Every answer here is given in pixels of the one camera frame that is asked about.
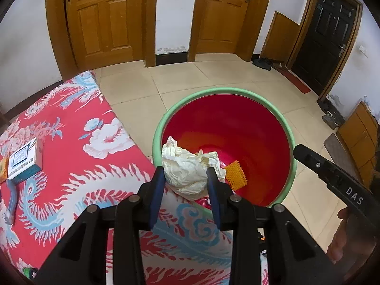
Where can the large paper ball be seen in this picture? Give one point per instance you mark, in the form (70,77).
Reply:
(184,169)

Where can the blue and white medicine box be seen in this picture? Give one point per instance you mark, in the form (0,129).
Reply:
(22,160)

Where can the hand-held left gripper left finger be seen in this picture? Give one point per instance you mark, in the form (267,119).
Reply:
(156,196)

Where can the wooden panel door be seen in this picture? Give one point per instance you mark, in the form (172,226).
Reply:
(104,20)
(222,14)

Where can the black entrance door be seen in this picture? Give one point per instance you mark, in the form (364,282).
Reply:
(326,35)

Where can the green and blue toy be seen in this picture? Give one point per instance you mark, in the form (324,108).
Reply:
(29,273)

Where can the green and red basin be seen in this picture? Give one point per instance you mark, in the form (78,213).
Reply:
(225,130)

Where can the red floral tablecloth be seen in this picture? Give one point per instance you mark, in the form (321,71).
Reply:
(89,169)

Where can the small orange box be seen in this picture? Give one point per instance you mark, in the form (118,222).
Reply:
(3,170)

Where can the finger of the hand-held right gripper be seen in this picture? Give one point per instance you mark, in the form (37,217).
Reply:
(314,163)

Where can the yellow foam fruit net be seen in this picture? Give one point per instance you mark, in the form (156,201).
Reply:
(235,175)

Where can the red doormat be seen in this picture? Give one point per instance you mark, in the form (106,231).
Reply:
(297,80)

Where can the blue plastic toy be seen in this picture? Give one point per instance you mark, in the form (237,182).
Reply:
(12,199)

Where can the grey floor mat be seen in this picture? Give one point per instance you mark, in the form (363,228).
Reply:
(335,150)

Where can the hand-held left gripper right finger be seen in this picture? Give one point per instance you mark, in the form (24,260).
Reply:
(215,199)

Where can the dark shoes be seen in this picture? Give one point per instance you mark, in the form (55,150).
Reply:
(261,63)

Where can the person's right hand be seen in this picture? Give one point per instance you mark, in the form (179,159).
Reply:
(338,243)

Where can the wooden cabinet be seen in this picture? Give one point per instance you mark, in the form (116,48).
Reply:
(359,136)

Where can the white wall switch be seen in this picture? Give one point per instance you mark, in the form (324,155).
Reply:
(363,48)

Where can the dark slippers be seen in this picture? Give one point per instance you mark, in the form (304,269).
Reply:
(330,120)

